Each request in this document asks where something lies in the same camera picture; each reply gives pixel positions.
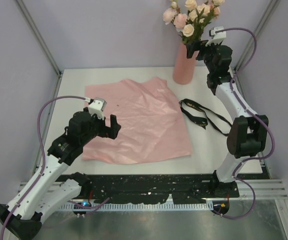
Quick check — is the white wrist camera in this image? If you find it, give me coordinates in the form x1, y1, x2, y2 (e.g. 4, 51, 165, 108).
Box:
205, 26, 227, 46
87, 97, 107, 120

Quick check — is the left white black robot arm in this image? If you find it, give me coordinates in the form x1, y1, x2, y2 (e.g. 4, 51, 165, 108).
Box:
0, 107, 121, 240

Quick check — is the left aluminium frame post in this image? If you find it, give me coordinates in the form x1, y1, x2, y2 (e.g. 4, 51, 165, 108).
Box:
15, 0, 62, 77

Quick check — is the pink tapered vase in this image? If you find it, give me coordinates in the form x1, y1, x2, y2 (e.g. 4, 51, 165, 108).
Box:
173, 43, 198, 85

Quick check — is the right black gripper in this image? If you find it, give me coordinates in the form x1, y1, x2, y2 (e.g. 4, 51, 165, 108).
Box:
186, 39, 221, 74

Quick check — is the pink artificial flower bunch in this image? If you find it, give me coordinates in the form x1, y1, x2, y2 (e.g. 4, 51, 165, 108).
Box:
181, 24, 204, 44

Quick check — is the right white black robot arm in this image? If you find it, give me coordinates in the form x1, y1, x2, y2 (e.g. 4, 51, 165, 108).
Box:
186, 40, 269, 197

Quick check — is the white slotted cable duct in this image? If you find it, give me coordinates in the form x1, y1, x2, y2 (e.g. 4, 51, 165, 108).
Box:
56, 201, 214, 212

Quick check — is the aluminium frame post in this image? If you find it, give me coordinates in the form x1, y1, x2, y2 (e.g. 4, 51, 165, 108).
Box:
233, 0, 281, 75
15, 0, 62, 77

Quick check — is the aluminium front rail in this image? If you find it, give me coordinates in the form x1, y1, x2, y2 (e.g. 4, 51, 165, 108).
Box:
15, 178, 288, 202

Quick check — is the pink flower stem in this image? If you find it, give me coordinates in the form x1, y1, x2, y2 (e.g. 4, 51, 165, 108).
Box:
204, 0, 225, 26
162, 0, 188, 41

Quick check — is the black ribbon gold lettering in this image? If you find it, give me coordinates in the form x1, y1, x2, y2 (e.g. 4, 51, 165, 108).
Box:
179, 98, 232, 137

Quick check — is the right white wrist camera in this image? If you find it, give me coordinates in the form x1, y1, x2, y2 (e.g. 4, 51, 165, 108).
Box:
205, 26, 227, 46

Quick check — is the right aluminium frame post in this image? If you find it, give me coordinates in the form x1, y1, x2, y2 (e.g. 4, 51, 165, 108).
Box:
233, 0, 281, 75

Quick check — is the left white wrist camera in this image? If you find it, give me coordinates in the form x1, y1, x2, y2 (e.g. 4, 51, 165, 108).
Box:
87, 97, 107, 120

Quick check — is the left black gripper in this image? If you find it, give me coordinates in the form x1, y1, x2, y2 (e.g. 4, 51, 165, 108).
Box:
80, 111, 121, 146

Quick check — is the pink tissue paper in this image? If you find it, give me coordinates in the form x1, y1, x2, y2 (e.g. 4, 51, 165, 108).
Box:
82, 77, 192, 165

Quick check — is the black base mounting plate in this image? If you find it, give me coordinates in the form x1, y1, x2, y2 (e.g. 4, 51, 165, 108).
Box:
77, 174, 240, 205

